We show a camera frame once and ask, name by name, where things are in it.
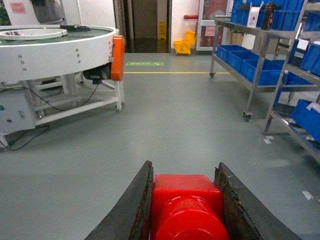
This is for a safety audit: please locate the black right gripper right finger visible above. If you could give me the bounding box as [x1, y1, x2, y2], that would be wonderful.
[214, 162, 300, 240]

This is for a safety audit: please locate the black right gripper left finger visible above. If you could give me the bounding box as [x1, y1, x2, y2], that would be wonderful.
[86, 160, 154, 240]

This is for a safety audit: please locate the red toy block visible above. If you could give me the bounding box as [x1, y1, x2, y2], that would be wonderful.
[150, 174, 230, 240]

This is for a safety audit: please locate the steel shelf cart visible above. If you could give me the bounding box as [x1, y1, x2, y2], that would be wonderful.
[209, 0, 320, 123]

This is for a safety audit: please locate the white box on cart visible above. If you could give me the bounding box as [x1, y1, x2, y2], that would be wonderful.
[246, 6, 260, 28]

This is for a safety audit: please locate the blue crate on cart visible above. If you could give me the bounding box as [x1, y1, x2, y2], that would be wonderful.
[216, 44, 249, 62]
[227, 50, 259, 73]
[272, 59, 313, 86]
[240, 59, 279, 86]

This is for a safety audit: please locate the orange motor cover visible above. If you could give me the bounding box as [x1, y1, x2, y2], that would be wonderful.
[111, 35, 126, 82]

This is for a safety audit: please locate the potted plant tan pot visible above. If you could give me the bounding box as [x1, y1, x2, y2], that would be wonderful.
[230, 30, 245, 46]

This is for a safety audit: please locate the yellow mop bucket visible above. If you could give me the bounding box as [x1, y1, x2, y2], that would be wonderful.
[173, 30, 197, 55]

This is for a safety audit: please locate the yellow wet floor sign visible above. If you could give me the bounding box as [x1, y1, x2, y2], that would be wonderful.
[158, 21, 167, 40]

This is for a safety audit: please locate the black orange device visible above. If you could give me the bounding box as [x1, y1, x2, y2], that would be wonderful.
[261, 1, 276, 31]

